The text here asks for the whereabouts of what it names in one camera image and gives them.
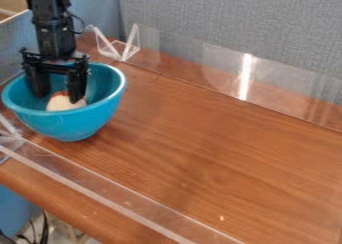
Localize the clear acrylic back barrier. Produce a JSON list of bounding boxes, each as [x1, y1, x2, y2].
[[128, 24, 342, 132]]

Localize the clear acrylic corner bracket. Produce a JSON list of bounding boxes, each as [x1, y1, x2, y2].
[[90, 25, 140, 62]]

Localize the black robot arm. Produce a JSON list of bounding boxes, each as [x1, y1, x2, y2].
[[20, 0, 90, 104]]

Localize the blue bowl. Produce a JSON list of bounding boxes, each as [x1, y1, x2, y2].
[[1, 62, 128, 142]]

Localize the white felt mushroom orange cap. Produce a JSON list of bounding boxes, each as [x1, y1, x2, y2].
[[46, 91, 87, 111]]

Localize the clear acrylic front barrier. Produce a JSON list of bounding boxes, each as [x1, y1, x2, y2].
[[0, 113, 245, 244]]

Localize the clear acrylic barrier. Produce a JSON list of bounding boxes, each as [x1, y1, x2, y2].
[[0, 113, 245, 244], [128, 24, 342, 132]]

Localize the wooden shelf unit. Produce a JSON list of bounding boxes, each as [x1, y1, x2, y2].
[[0, 0, 28, 24]]

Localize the black cables under table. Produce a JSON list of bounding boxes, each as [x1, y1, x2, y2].
[[0, 211, 52, 244]]

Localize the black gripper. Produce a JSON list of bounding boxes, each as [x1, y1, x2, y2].
[[20, 17, 88, 104]]

